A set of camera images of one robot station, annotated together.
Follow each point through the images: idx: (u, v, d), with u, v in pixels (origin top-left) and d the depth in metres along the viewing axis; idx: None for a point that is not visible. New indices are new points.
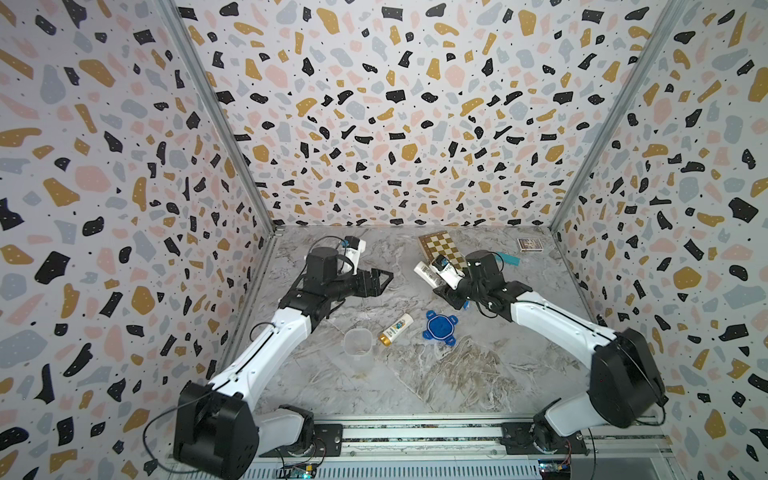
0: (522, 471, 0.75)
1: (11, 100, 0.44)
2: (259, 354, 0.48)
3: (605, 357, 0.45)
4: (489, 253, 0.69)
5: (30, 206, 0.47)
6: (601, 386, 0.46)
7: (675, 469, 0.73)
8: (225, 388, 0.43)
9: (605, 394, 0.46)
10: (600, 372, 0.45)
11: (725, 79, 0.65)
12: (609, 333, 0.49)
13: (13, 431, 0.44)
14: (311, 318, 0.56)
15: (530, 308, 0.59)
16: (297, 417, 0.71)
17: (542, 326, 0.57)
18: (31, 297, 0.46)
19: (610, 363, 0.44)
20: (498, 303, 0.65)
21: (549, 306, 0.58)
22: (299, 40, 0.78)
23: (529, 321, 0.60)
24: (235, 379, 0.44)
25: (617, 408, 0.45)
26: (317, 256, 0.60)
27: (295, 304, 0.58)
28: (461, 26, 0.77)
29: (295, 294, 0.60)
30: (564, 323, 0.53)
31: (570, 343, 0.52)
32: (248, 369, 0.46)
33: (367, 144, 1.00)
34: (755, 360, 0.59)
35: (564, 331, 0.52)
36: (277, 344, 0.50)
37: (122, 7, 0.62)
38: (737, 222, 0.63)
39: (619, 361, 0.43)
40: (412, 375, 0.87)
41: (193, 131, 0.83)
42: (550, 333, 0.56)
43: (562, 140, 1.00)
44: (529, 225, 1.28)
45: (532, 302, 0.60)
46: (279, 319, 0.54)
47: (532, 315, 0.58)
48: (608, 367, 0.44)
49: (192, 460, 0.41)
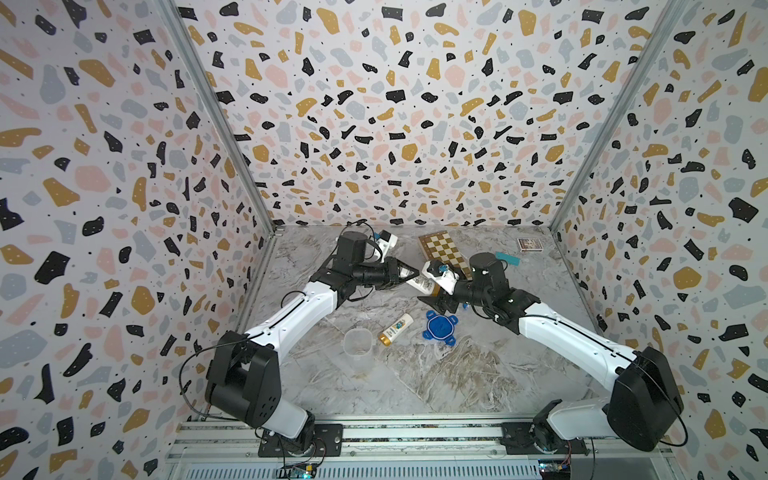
0: (522, 471, 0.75)
1: (11, 100, 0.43)
2: (290, 315, 0.52)
3: (628, 381, 0.43)
4: (496, 262, 0.62)
5: (30, 206, 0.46)
6: (622, 410, 0.44)
7: (675, 469, 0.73)
8: (259, 338, 0.47)
9: (626, 418, 0.44)
10: (622, 397, 0.43)
11: (725, 79, 0.65)
12: (627, 351, 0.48)
13: (13, 431, 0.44)
14: (338, 295, 0.60)
15: (542, 324, 0.56)
16: (301, 413, 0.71)
17: (556, 342, 0.54)
18: (31, 297, 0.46)
19: (635, 388, 0.42)
20: (504, 315, 0.61)
21: (560, 321, 0.55)
22: (299, 40, 0.78)
23: (541, 336, 0.56)
24: (268, 333, 0.48)
25: (638, 432, 0.43)
26: (348, 239, 0.63)
27: (324, 281, 0.61)
28: (461, 26, 0.77)
29: (325, 271, 0.64)
30: (578, 340, 0.51)
31: (585, 361, 0.49)
32: (280, 326, 0.49)
33: (367, 144, 1.00)
34: (754, 360, 0.59)
35: (579, 347, 0.50)
36: (306, 309, 0.54)
37: (122, 6, 0.62)
38: (737, 222, 0.63)
39: (644, 386, 0.42)
40: (412, 375, 0.87)
41: (192, 131, 0.82)
42: (563, 349, 0.53)
43: (562, 140, 1.00)
44: (529, 225, 1.28)
45: (542, 316, 0.57)
46: (310, 289, 0.58)
47: (544, 331, 0.55)
48: (633, 393, 0.42)
49: (220, 404, 0.45)
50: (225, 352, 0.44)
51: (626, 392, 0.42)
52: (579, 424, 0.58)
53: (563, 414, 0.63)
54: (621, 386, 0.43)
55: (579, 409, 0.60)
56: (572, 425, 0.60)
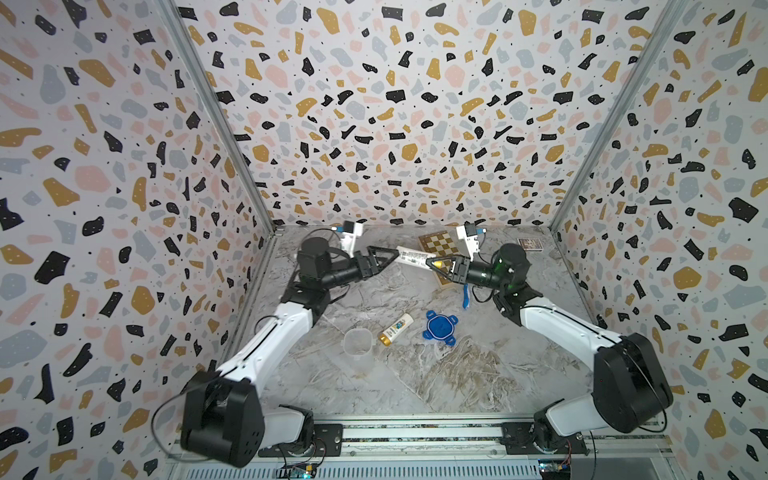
0: (523, 471, 0.72)
1: (11, 100, 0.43)
2: (265, 343, 0.49)
3: (608, 358, 0.46)
4: (527, 261, 0.63)
5: (30, 206, 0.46)
6: (604, 388, 0.46)
7: (675, 469, 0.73)
8: (233, 373, 0.44)
9: (608, 396, 0.46)
10: (603, 375, 0.45)
11: (725, 79, 0.65)
12: (612, 334, 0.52)
13: (13, 431, 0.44)
14: (313, 312, 0.58)
15: (539, 311, 0.61)
16: (297, 415, 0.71)
17: (550, 329, 0.57)
18: (31, 297, 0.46)
19: (612, 363, 0.45)
20: (510, 307, 0.66)
21: (557, 309, 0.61)
22: (299, 40, 0.78)
23: (539, 325, 0.60)
24: (242, 365, 0.45)
25: (619, 410, 0.45)
26: (308, 257, 0.59)
27: (296, 299, 0.60)
28: (461, 26, 0.77)
29: (294, 290, 0.62)
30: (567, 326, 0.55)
31: (576, 345, 0.52)
32: (255, 356, 0.47)
33: (367, 144, 1.00)
34: (754, 360, 0.59)
35: (570, 333, 0.53)
36: (280, 333, 0.51)
37: (122, 7, 0.62)
38: (737, 222, 0.63)
39: (622, 363, 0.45)
40: (412, 375, 0.87)
41: (192, 131, 0.82)
42: (556, 336, 0.56)
43: (562, 141, 1.01)
44: (529, 225, 1.28)
45: (541, 306, 0.63)
46: (282, 312, 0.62)
47: (541, 318, 0.59)
48: (610, 368, 0.44)
49: (198, 449, 0.42)
50: (198, 394, 0.42)
51: (606, 368, 0.44)
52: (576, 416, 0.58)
53: (564, 406, 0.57)
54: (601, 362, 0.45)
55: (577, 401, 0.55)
56: (570, 417, 0.60)
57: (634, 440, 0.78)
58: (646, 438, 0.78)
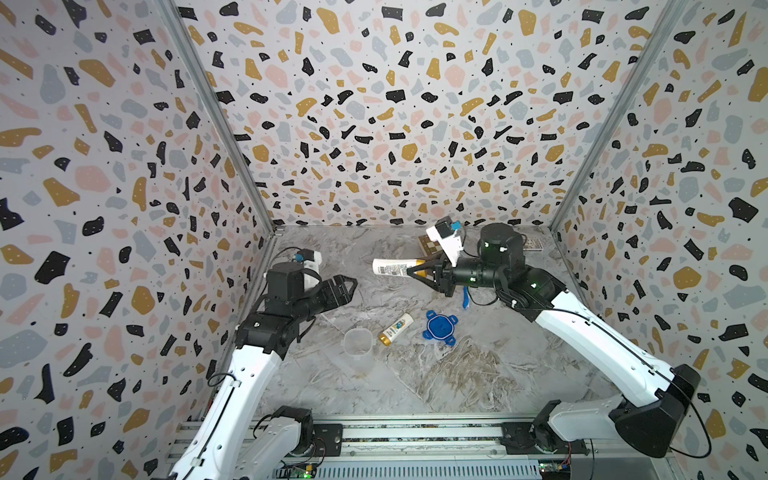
0: (522, 471, 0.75)
1: (11, 100, 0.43)
2: (221, 425, 0.41)
3: (669, 406, 0.39)
4: (518, 236, 0.51)
5: (30, 206, 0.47)
6: (639, 422, 0.43)
7: (675, 469, 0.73)
8: (190, 477, 0.38)
9: (642, 431, 0.43)
10: (648, 416, 0.41)
11: (725, 79, 0.65)
12: (666, 368, 0.43)
13: (13, 431, 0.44)
14: (276, 350, 0.48)
15: (572, 323, 0.47)
16: (293, 425, 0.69)
17: (578, 342, 0.48)
18: (31, 297, 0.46)
19: (674, 413, 0.39)
20: (524, 300, 0.51)
21: (595, 322, 0.47)
22: (299, 40, 0.78)
23: (563, 333, 0.49)
24: (199, 463, 0.38)
25: (652, 444, 0.43)
26: (279, 274, 0.52)
27: (256, 336, 0.49)
28: (461, 26, 0.77)
29: (252, 323, 0.51)
30: (610, 349, 0.45)
31: (613, 372, 0.45)
32: (214, 444, 0.40)
33: (367, 144, 1.00)
34: (754, 360, 0.59)
35: (612, 360, 0.44)
36: (240, 394, 0.44)
37: (122, 7, 0.62)
38: (737, 222, 0.63)
39: (680, 409, 0.39)
40: (412, 375, 0.87)
41: (193, 131, 0.83)
42: (584, 350, 0.47)
43: (562, 140, 1.00)
44: (529, 225, 1.28)
45: (572, 313, 0.48)
46: (237, 365, 0.47)
47: (571, 332, 0.48)
48: (670, 418, 0.39)
49: None
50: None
51: (663, 415, 0.39)
52: (580, 426, 0.58)
53: (567, 418, 0.62)
54: (661, 411, 0.39)
55: (578, 412, 0.60)
56: (573, 427, 0.60)
57: None
58: None
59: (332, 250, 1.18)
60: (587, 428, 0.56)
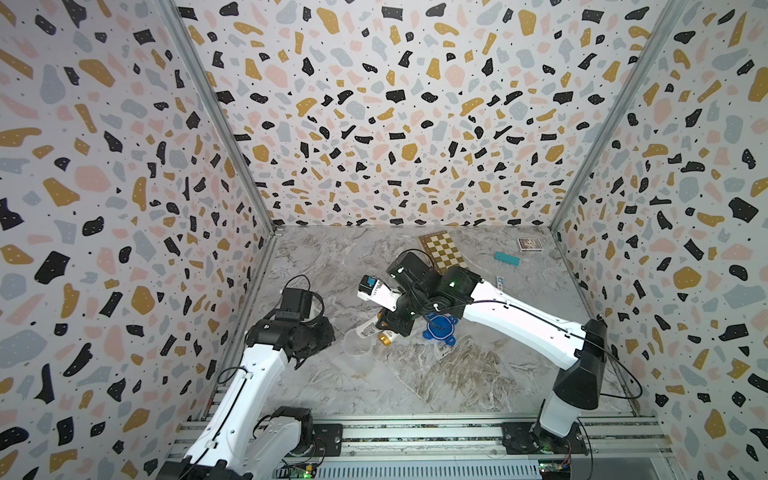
0: (522, 471, 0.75)
1: (11, 100, 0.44)
2: (234, 412, 0.44)
3: (587, 364, 0.43)
4: (407, 254, 0.58)
5: (30, 205, 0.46)
6: (572, 385, 0.46)
7: (675, 469, 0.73)
8: (205, 458, 0.39)
9: (577, 392, 0.47)
10: (576, 378, 0.45)
11: (725, 79, 0.65)
12: (577, 328, 0.47)
13: (13, 431, 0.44)
14: (284, 350, 0.52)
15: (492, 311, 0.49)
16: (292, 424, 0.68)
17: (504, 326, 0.50)
18: (31, 297, 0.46)
19: (592, 369, 0.42)
20: (446, 300, 0.52)
21: (510, 304, 0.50)
22: (299, 40, 0.78)
23: (488, 322, 0.51)
24: (214, 445, 0.41)
25: (587, 399, 0.46)
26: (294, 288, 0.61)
27: (264, 338, 0.53)
28: (461, 26, 0.77)
29: (263, 325, 0.55)
30: (527, 325, 0.48)
31: (536, 342, 0.48)
32: (227, 428, 0.42)
33: (367, 144, 1.00)
34: (754, 360, 0.59)
35: (531, 333, 0.47)
36: (253, 387, 0.47)
37: (122, 7, 0.62)
38: (737, 222, 0.63)
39: (596, 363, 0.43)
40: (411, 375, 0.87)
41: (193, 131, 0.83)
42: (510, 331, 0.50)
43: (562, 140, 1.00)
44: (529, 225, 1.28)
45: (489, 303, 0.50)
46: (249, 360, 0.50)
47: (493, 318, 0.49)
48: (592, 374, 0.42)
49: None
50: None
51: (586, 374, 0.42)
52: (561, 414, 0.58)
53: (550, 414, 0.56)
54: (582, 370, 0.44)
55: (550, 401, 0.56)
56: (560, 419, 0.60)
57: (633, 440, 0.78)
58: (646, 438, 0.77)
59: (332, 250, 1.18)
60: (565, 414, 0.57)
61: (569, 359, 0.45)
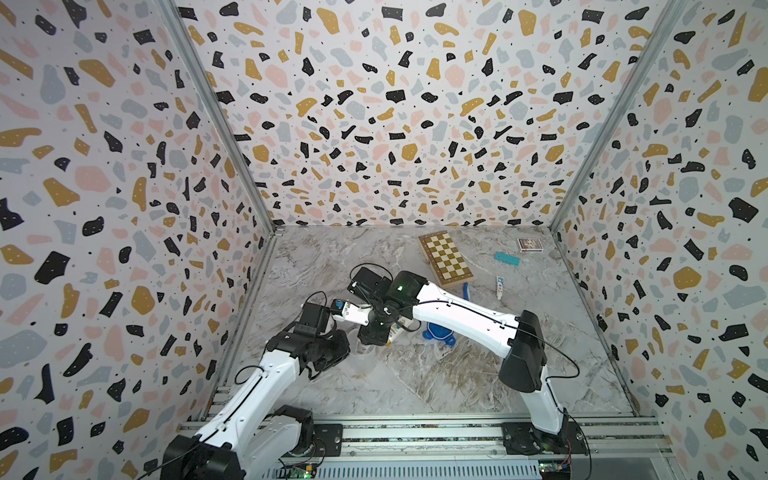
0: (522, 471, 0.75)
1: (11, 100, 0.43)
2: (247, 402, 0.47)
3: (518, 352, 0.48)
4: (361, 269, 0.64)
5: (30, 206, 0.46)
6: (512, 373, 0.51)
7: (675, 469, 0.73)
8: (213, 438, 0.42)
9: (514, 378, 0.52)
10: (512, 366, 0.49)
11: (725, 79, 0.65)
12: (511, 319, 0.52)
13: (13, 431, 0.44)
14: (300, 360, 0.56)
15: (435, 309, 0.54)
16: (293, 425, 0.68)
17: (448, 323, 0.54)
18: (31, 297, 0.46)
19: (524, 356, 0.47)
20: (395, 304, 0.56)
21: (451, 302, 0.54)
22: (299, 40, 0.78)
23: (436, 320, 0.55)
24: (223, 428, 0.43)
25: (526, 384, 0.51)
26: (315, 302, 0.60)
27: (282, 347, 0.58)
28: (461, 26, 0.77)
29: (283, 336, 0.60)
30: (468, 320, 0.52)
31: (477, 337, 0.53)
32: (237, 416, 0.45)
33: (367, 144, 1.00)
34: (754, 360, 0.59)
35: (471, 327, 0.52)
36: (268, 385, 0.50)
37: (122, 7, 0.62)
38: (737, 222, 0.63)
39: (528, 350, 0.48)
40: (411, 375, 0.87)
41: (192, 131, 0.82)
42: (455, 327, 0.54)
43: (562, 140, 1.00)
44: (529, 225, 1.28)
45: (432, 302, 0.55)
46: (269, 362, 0.54)
47: (437, 316, 0.54)
48: (523, 361, 0.47)
49: None
50: (174, 466, 0.39)
51: (519, 362, 0.47)
52: (543, 410, 0.60)
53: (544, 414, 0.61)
54: (515, 358, 0.47)
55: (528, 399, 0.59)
56: (544, 415, 0.61)
57: (633, 440, 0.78)
58: (646, 438, 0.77)
59: (332, 250, 1.18)
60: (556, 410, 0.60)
61: (504, 349, 0.50)
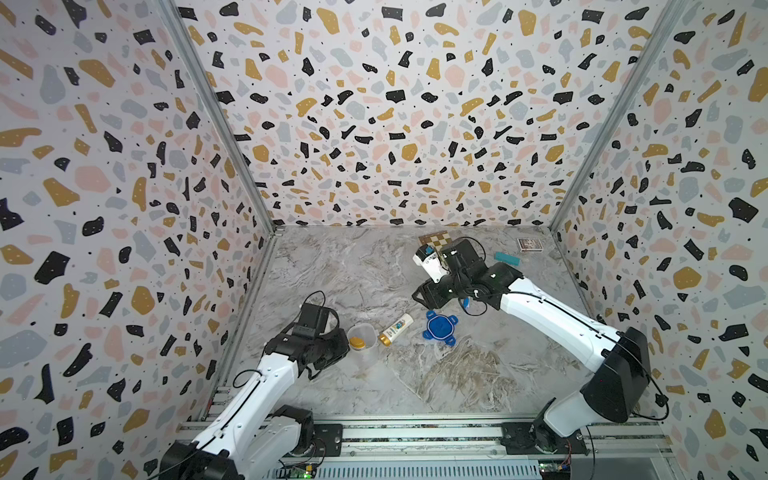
0: (522, 471, 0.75)
1: (11, 100, 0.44)
2: (244, 408, 0.47)
3: (614, 363, 0.43)
4: (464, 240, 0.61)
5: (30, 206, 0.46)
6: (600, 390, 0.45)
7: (675, 469, 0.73)
8: (210, 446, 0.42)
9: (604, 396, 0.45)
10: (603, 380, 0.44)
11: (725, 79, 0.65)
12: (612, 332, 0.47)
13: (13, 431, 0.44)
14: (299, 363, 0.56)
15: (528, 302, 0.53)
16: (293, 425, 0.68)
17: (537, 319, 0.52)
18: (31, 297, 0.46)
19: (619, 369, 0.42)
20: (485, 290, 0.57)
21: (545, 301, 0.52)
22: (299, 39, 0.78)
23: (524, 314, 0.53)
24: (220, 435, 0.43)
25: (615, 407, 0.45)
26: (313, 304, 0.65)
27: (281, 351, 0.57)
28: (461, 26, 0.77)
29: (281, 338, 0.60)
30: (560, 321, 0.50)
31: (566, 340, 0.49)
32: (235, 423, 0.45)
33: (367, 144, 1.00)
34: (755, 360, 0.59)
35: (561, 327, 0.49)
36: (265, 390, 0.50)
37: (122, 7, 0.62)
38: (737, 222, 0.63)
39: (625, 366, 0.43)
40: (411, 375, 0.87)
41: (192, 131, 0.82)
42: (542, 326, 0.52)
43: (562, 141, 1.01)
44: (529, 225, 1.28)
45: (528, 296, 0.54)
46: (266, 366, 0.54)
47: (528, 310, 0.52)
48: (617, 373, 0.42)
49: None
50: (172, 472, 0.39)
51: (611, 373, 0.42)
52: (571, 415, 0.58)
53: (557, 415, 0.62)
54: (608, 368, 0.43)
55: (564, 400, 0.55)
56: (566, 419, 0.60)
57: (633, 440, 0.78)
58: (646, 438, 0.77)
59: (332, 250, 1.18)
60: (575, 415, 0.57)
61: (597, 357, 0.45)
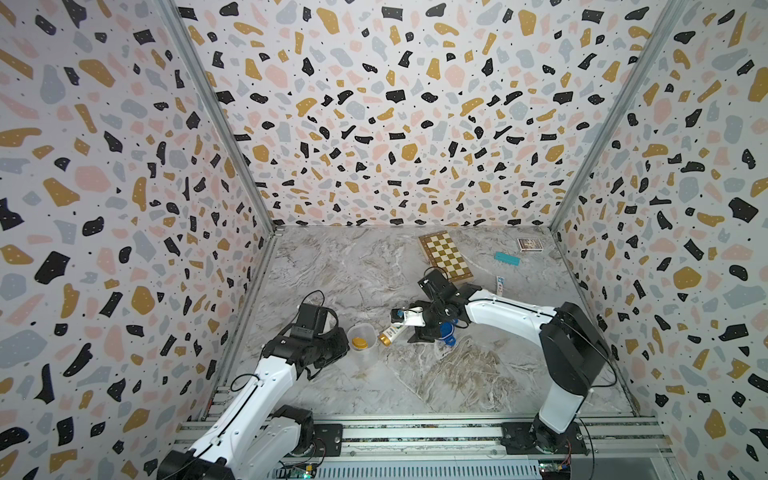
0: (522, 471, 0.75)
1: (11, 100, 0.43)
2: (242, 414, 0.46)
3: (551, 334, 0.49)
4: (434, 270, 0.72)
5: (30, 205, 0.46)
6: (555, 362, 0.50)
7: (675, 469, 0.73)
8: (207, 453, 0.41)
9: (561, 368, 0.49)
10: (551, 352, 0.49)
11: (725, 79, 0.65)
12: (548, 309, 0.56)
13: (13, 431, 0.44)
14: (297, 365, 0.56)
15: (481, 305, 0.63)
16: (293, 426, 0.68)
17: (494, 319, 0.61)
18: (30, 297, 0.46)
19: (554, 337, 0.48)
20: (455, 308, 0.67)
21: (497, 299, 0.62)
22: (299, 39, 0.78)
23: (485, 317, 0.62)
24: (217, 442, 0.43)
25: (572, 376, 0.48)
26: (310, 305, 0.64)
27: (279, 353, 0.57)
28: (461, 26, 0.77)
29: (279, 340, 0.59)
30: (508, 311, 0.58)
31: (517, 327, 0.56)
32: (232, 428, 0.44)
33: (367, 144, 1.00)
34: (755, 360, 0.59)
35: (510, 317, 0.57)
36: (262, 396, 0.49)
37: (122, 6, 0.62)
38: (737, 222, 0.63)
39: (562, 335, 0.48)
40: (411, 375, 0.87)
41: (192, 131, 0.82)
42: (501, 323, 0.60)
43: (562, 141, 1.01)
44: (529, 225, 1.28)
45: (482, 299, 0.65)
46: (264, 370, 0.53)
47: (485, 310, 0.62)
48: (555, 342, 0.48)
49: None
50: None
51: (551, 344, 0.48)
52: (558, 407, 0.60)
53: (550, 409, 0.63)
54: (546, 339, 0.49)
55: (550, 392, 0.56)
56: (557, 413, 0.61)
57: (633, 440, 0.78)
58: (646, 438, 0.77)
59: (332, 250, 1.18)
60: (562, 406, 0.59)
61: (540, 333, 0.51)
